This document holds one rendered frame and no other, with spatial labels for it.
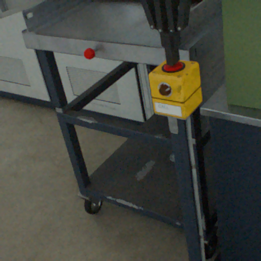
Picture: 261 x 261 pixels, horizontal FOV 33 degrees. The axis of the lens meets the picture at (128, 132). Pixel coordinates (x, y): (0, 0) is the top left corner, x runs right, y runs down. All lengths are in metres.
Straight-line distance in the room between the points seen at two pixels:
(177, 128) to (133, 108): 1.35
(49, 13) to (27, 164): 1.04
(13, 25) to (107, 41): 1.45
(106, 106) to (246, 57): 1.54
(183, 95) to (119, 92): 1.44
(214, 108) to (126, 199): 0.75
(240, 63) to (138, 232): 1.00
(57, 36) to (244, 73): 0.63
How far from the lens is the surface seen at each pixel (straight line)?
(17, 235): 1.98
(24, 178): 2.28
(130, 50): 1.23
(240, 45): 0.99
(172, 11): 0.86
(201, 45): 1.19
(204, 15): 1.26
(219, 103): 1.07
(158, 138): 1.38
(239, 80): 1.02
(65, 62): 2.48
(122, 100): 2.34
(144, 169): 1.83
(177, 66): 0.91
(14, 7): 1.79
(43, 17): 1.54
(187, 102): 0.92
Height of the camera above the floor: 1.30
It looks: 33 degrees down
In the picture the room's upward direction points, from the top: 12 degrees counter-clockwise
